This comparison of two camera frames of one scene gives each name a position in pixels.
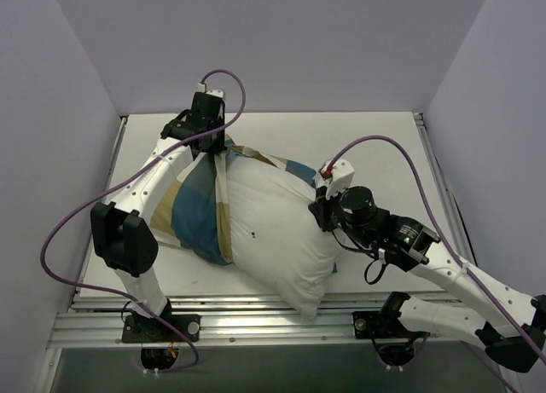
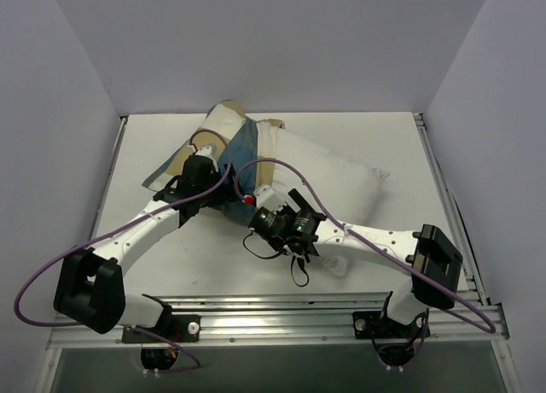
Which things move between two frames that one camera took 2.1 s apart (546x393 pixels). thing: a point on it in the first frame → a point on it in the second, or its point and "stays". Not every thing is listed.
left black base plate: [137, 329] stays
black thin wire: [346, 249] → [279, 253]
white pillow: [279, 250] → [329, 184]
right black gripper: [321, 214] → [258, 222]
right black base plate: [374, 324] stays
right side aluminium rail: [450, 201] stays
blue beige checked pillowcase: [194, 212] → [246, 147]
